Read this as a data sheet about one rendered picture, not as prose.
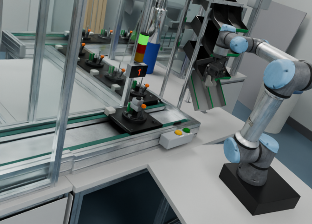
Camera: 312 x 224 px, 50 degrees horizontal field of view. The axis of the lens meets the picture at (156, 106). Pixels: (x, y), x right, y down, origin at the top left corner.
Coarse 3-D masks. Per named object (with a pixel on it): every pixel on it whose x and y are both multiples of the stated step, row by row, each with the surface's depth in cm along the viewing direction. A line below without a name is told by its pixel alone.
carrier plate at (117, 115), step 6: (120, 108) 194; (126, 108) 196; (114, 114) 185; (120, 114) 187; (114, 120) 181; (120, 120) 181; (150, 120) 190; (156, 120) 192; (120, 126) 178; (126, 126) 176; (132, 126) 178; (138, 126) 180; (144, 126) 181; (150, 126) 183; (156, 126) 186; (132, 132) 173; (138, 132) 177
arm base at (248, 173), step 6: (240, 168) 166; (246, 168) 163; (252, 168) 161; (258, 168) 160; (264, 168) 160; (240, 174) 165; (246, 174) 163; (252, 174) 161; (258, 174) 161; (264, 174) 162; (246, 180) 163; (252, 180) 162; (258, 180) 162; (264, 180) 163
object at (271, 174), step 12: (228, 168) 170; (228, 180) 169; (240, 180) 163; (276, 180) 171; (240, 192) 161; (252, 192) 158; (264, 192) 160; (276, 192) 162; (288, 192) 165; (252, 204) 155; (264, 204) 154; (276, 204) 158; (288, 204) 163
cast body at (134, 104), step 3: (132, 99) 184; (135, 99) 182; (138, 99) 182; (141, 99) 184; (132, 102) 184; (135, 102) 182; (138, 102) 181; (141, 102) 183; (132, 105) 184; (135, 105) 183; (138, 105) 183; (132, 108) 185; (135, 108) 183; (138, 108) 182; (141, 108) 184; (138, 111) 183
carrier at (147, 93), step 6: (132, 84) 219; (138, 84) 216; (132, 90) 213; (138, 90) 218; (132, 96) 213; (138, 96) 213; (144, 96) 216; (144, 102) 210; (150, 102) 215; (156, 102) 219
